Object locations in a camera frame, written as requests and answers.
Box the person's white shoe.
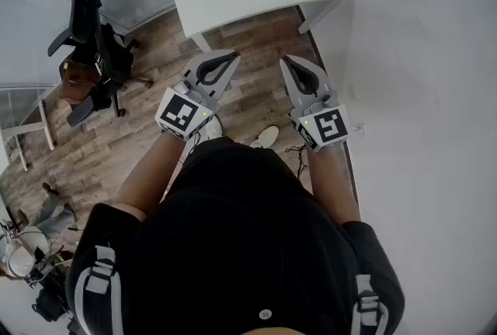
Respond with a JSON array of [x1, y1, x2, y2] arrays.
[[200, 114, 224, 142], [249, 124, 280, 150]]

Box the coil of white cable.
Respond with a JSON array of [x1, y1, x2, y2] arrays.
[[4, 229, 54, 281]]

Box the person's right forearm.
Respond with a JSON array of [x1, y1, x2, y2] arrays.
[[306, 141, 362, 227]]

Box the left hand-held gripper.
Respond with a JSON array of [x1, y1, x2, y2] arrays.
[[154, 48, 242, 142]]

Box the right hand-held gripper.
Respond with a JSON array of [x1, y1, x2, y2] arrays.
[[279, 54, 349, 153]]

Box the black cable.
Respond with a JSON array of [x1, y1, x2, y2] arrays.
[[284, 143, 310, 180]]

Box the person's white left shoe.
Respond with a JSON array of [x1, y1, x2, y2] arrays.
[[200, 114, 224, 142]]

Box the black bag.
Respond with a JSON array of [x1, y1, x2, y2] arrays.
[[31, 277, 75, 323]]

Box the black office chair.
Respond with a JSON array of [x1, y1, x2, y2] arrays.
[[47, 0, 155, 128]]

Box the person's black clothed body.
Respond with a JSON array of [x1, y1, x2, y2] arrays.
[[64, 136, 406, 335]]

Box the grey shoulder strap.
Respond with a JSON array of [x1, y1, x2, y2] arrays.
[[74, 245, 124, 335], [349, 274, 390, 335]]

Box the grey left shoulder strap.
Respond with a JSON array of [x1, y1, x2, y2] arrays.
[[74, 245, 124, 335]]

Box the person's left forearm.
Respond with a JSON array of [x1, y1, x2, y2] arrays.
[[114, 130, 196, 218]]

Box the brown bag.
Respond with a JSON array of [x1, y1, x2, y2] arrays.
[[59, 58, 99, 102]]

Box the person's white right shoe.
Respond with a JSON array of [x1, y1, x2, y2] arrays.
[[249, 124, 280, 150]]

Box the grey right shoulder strap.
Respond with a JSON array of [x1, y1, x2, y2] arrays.
[[349, 274, 390, 335]]

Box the white metal rack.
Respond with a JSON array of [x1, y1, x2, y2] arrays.
[[0, 85, 56, 172]]

